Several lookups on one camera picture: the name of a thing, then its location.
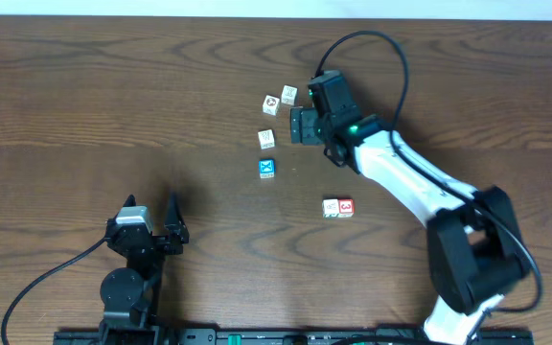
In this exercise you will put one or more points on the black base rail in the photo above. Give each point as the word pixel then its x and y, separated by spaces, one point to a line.
pixel 206 336

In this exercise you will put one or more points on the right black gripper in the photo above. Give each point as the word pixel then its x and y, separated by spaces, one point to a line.
pixel 304 120

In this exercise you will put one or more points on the wooden block teal side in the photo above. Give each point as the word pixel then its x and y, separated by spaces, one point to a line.
pixel 330 208

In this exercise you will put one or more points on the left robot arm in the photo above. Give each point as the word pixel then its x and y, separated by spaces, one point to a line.
pixel 130 294

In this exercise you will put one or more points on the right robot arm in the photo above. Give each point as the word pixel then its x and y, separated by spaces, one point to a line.
pixel 475 252

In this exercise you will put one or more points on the wooden block near blue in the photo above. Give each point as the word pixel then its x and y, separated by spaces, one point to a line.
pixel 266 139

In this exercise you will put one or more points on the wooden block red picture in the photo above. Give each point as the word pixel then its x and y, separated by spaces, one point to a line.
pixel 271 105

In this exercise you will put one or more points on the wooden block red number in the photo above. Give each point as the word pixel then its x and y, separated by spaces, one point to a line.
pixel 346 208

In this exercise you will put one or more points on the blue letter block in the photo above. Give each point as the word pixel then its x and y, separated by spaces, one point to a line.
pixel 266 168

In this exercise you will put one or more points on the wooden block upper left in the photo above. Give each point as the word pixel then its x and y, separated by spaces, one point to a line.
pixel 289 95

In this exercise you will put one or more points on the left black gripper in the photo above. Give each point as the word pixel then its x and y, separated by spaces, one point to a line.
pixel 156 242

